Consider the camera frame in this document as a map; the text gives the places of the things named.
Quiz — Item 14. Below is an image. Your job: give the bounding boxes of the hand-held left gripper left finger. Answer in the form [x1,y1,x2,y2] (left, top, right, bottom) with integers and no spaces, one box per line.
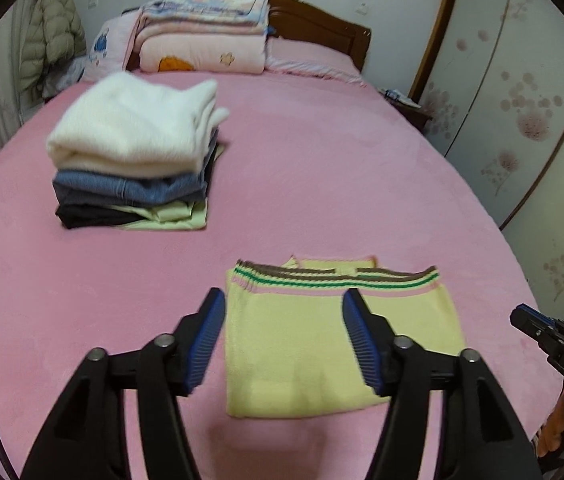
[19,287,227,480]

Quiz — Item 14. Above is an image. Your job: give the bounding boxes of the yellow knit cardigan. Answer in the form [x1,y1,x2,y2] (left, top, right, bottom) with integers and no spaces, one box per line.
[224,256,465,418]

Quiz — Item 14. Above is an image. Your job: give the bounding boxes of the pink pillow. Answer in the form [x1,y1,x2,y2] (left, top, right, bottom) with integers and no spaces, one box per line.
[264,35,365,83]

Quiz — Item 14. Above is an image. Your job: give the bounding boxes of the papers on nightstand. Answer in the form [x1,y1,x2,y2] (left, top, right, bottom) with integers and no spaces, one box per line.
[379,88,420,108]

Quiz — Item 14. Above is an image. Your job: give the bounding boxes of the floral patchwork quilt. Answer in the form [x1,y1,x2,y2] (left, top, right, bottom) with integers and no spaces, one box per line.
[141,0,270,31]

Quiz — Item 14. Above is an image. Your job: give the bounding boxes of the person's right hand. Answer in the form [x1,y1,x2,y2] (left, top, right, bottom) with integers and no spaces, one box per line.
[536,385,564,461]

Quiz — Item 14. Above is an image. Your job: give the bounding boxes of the blue jeans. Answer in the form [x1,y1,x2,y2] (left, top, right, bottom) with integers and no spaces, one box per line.
[52,130,220,208]

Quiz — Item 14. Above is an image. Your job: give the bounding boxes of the green puffer jacket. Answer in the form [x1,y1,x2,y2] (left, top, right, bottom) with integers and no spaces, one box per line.
[17,0,88,93]

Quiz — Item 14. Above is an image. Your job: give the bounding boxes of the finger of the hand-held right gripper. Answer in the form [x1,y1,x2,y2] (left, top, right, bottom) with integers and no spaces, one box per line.
[509,304,564,361]

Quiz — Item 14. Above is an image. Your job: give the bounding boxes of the white fleece garment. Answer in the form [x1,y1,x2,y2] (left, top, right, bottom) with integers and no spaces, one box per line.
[46,71,230,178]

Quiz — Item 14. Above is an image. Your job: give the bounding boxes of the light green folded garment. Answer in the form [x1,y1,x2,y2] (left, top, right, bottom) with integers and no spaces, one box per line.
[112,180,210,232]

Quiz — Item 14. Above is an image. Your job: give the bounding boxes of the plain pink folded blanket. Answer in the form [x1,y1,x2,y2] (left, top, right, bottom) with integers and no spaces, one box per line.
[134,20,268,43]

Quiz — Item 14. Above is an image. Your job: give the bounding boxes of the wooden nightstand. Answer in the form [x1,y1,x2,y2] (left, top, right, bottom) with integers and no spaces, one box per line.
[377,87,435,133]

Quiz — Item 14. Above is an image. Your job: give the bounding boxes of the white cushion with blue print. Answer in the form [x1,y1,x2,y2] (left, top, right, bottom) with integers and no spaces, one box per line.
[83,12,143,81]

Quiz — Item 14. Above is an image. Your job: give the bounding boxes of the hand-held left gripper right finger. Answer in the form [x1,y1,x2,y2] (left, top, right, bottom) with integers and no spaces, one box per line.
[342,287,545,480]

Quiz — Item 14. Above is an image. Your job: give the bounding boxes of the black folded garment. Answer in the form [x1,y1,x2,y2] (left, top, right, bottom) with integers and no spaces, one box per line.
[56,202,143,231]

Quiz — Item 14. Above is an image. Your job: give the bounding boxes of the light patterned cloth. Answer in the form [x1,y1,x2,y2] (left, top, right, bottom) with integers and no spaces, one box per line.
[54,57,88,97]

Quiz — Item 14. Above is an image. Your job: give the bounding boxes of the floral wardrobe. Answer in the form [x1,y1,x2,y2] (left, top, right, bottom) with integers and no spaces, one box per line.
[409,0,564,351]

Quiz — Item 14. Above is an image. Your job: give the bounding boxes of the wooden headboard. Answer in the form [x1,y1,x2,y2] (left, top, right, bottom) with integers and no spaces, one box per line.
[122,0,372,71]

